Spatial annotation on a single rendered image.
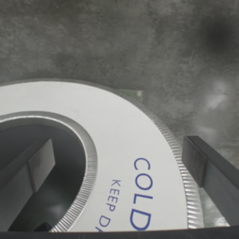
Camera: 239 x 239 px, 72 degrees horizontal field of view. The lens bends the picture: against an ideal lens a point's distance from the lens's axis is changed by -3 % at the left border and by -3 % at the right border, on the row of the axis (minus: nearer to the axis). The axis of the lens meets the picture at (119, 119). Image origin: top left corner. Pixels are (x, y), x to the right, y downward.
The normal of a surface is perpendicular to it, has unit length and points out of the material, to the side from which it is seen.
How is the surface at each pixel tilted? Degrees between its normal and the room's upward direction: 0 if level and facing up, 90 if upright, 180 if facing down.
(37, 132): 5
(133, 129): 90
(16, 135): 25
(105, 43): 0
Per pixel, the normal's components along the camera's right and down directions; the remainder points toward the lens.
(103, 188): 0.04, -0.76
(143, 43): -0.03, 0.65
